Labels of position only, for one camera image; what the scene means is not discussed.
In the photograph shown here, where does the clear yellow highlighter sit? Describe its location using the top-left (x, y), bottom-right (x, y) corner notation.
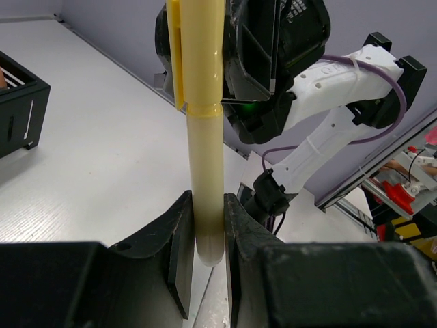
top-left (186, 104), bottom-right (225, 267)

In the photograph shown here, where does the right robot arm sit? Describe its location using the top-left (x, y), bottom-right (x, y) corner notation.
top-left (155, 1), bottom-right (426, 228)

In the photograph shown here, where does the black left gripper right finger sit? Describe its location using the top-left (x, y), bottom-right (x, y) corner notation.
top-left (224, 193), bottom-right (436, 327)

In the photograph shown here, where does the yellow marker cap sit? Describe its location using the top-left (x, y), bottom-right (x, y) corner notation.
top-left (166, 0), bottom-right (225, 111)

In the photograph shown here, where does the black slotted organizer box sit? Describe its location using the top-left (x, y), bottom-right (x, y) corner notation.
top-left (1, 53), bottom-right (51, 157)

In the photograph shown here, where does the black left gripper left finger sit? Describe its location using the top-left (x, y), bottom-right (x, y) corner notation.
top-left (1, 191), bottom-right (194, 327)

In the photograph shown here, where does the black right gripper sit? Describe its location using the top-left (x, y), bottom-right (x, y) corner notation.
top-left (223, 1), bottom-right (330, 144)

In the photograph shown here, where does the red clamp in background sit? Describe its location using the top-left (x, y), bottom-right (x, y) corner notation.
top-left (382, 181), bottom-right (415, 215)

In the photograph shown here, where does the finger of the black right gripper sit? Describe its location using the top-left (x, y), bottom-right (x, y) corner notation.
top-left (155, 6), bottom-right (174, 98)

